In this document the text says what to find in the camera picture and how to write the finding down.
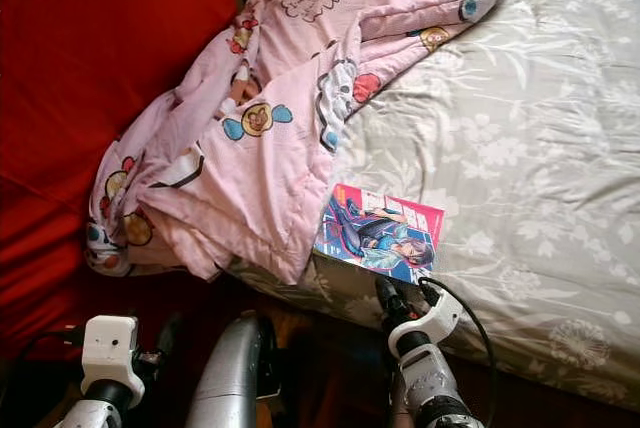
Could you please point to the anime cover magazine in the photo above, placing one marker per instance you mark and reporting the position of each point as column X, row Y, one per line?
column 380, row 233

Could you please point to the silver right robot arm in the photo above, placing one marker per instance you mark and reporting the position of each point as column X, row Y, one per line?
column 435, row 388

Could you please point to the silver left robot leg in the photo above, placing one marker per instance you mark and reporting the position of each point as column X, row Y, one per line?
column 230, row 378

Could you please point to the pink cartoon print quilt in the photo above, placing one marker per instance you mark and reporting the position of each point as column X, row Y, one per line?
column 270, row 163

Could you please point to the grey floral bed sheet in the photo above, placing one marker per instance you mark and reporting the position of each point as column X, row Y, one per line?
column 530, row 128

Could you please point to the red cloth cover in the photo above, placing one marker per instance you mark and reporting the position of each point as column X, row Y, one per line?
column 90, row 98

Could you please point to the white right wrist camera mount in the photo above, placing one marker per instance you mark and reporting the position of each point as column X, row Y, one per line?
column 440, row 316

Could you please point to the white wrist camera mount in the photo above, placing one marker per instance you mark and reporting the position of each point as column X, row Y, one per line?
column 440, row 316
column 110, row 353

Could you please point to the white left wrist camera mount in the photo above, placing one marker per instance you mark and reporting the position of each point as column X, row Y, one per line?
column 110, row 353

